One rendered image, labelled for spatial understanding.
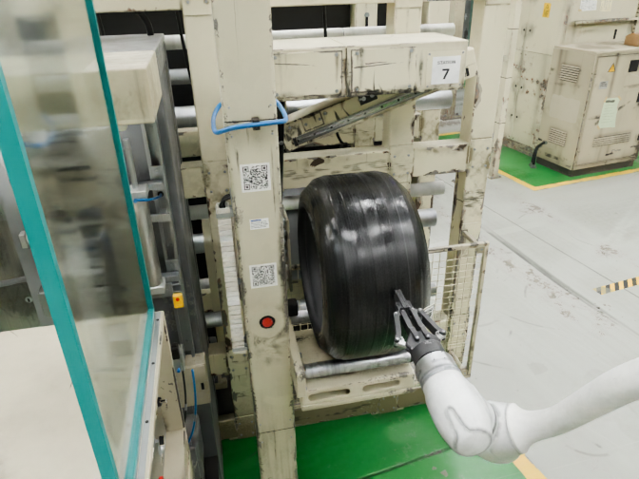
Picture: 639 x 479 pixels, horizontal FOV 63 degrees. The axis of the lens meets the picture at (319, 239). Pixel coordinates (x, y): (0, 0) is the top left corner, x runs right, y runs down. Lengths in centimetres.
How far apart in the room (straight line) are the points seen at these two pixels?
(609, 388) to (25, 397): 106
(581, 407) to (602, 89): 505
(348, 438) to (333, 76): 172
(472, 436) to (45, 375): 84
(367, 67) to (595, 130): 465
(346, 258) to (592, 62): 474
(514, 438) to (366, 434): 154
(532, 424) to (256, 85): 95
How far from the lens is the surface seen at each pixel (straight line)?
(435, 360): 116
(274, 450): 192
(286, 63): 156
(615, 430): 300
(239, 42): 127
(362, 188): 145
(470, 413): 108
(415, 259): 138
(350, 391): 166
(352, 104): 177
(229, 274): 148
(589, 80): 586
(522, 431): 121
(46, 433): 108
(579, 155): 605
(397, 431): 270
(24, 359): 128
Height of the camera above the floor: 197
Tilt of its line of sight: 27 degrees down
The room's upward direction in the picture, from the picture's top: 1 degrees counter-clockwise
